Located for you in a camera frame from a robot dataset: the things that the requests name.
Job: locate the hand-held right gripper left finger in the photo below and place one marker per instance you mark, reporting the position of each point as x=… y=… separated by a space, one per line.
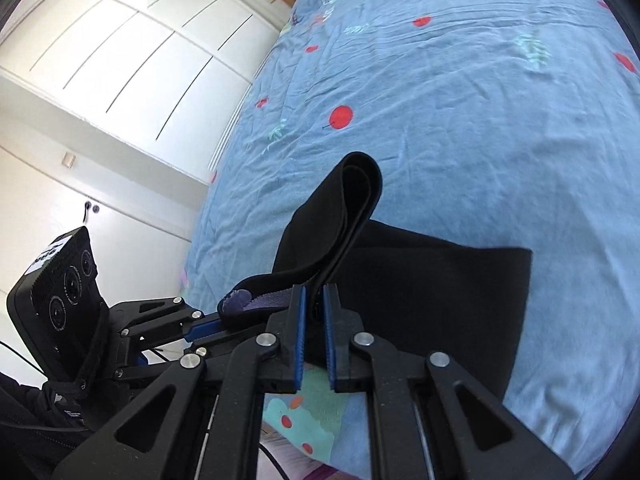
x=300 y=340

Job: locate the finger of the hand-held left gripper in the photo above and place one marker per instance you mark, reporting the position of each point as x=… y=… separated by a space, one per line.
x=205 y=331
x=220 y=342

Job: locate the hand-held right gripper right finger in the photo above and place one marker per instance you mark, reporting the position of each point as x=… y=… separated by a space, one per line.
x=328 y=340

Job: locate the black pants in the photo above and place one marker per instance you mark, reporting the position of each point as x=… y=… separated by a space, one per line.
x=425 y=300

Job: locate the person's left forearm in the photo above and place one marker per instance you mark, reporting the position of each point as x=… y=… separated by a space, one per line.
x=30 y=410

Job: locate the white wardrobe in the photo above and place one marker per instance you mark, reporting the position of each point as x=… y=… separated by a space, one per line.
x=125 y=60

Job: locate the blue printed blanket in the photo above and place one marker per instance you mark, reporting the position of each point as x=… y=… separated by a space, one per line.
x=450 y=110

